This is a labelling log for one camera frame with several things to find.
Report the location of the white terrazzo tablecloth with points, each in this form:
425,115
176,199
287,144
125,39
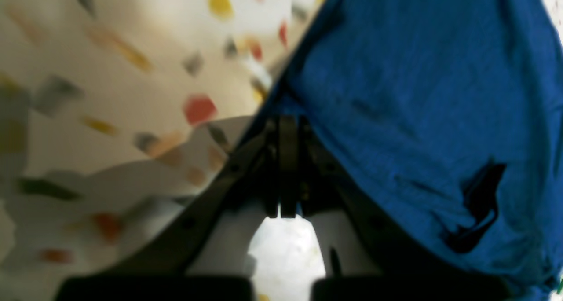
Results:
117,114

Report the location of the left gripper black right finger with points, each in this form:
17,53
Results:
367,256

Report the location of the dark blue t-shirt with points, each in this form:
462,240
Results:
448,114

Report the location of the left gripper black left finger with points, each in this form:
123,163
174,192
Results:
201,255

